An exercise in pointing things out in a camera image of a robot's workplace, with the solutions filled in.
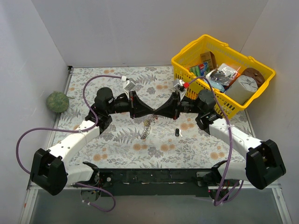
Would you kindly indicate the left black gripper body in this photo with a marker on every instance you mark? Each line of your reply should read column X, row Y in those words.
column 133, row 104

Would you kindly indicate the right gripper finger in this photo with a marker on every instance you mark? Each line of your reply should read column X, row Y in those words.
column 171, row 102
column 166, row 112

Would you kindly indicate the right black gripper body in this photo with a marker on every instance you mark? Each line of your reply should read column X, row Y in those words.
column 176, row 105

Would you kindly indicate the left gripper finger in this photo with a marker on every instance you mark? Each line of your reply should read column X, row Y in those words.
column 139, row 113
column 140, row 107

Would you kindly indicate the metal disc keyring holder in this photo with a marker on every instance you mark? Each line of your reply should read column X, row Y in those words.
column 148, row 123

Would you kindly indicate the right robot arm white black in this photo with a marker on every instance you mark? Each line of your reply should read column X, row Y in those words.
column 263, row 162

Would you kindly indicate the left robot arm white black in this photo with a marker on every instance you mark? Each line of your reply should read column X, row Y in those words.
column 50, row 168

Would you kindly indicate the small black key fob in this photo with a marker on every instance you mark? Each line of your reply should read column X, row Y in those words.
column 177, row 132

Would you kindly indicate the light blue cloth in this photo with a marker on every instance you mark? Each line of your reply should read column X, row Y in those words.
column 215, row 85

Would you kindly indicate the floral table mat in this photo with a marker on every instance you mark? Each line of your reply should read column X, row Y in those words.
column 120, row 145

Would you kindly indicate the green blue sponge pack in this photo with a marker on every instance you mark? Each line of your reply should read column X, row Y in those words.
column 200, row 70

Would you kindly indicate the silver foil packet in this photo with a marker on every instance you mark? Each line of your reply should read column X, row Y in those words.
column 224, row 75

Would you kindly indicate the brown cardboard box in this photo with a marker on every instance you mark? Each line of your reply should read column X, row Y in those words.
column 210, row 59

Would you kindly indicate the green felt ball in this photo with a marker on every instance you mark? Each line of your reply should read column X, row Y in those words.
column 57, row 102

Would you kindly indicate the brown round disc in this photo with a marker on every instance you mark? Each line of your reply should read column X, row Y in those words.
column 255, row 74

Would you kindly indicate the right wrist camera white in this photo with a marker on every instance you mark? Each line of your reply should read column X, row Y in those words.
column 180, row 86

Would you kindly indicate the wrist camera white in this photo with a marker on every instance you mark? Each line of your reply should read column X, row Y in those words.
column 128, row 84
column 180, row 86

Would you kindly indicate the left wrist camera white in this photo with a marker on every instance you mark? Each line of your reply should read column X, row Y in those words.
column 128, row 84

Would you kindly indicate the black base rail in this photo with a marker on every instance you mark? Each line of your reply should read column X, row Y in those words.
column 156, row 182

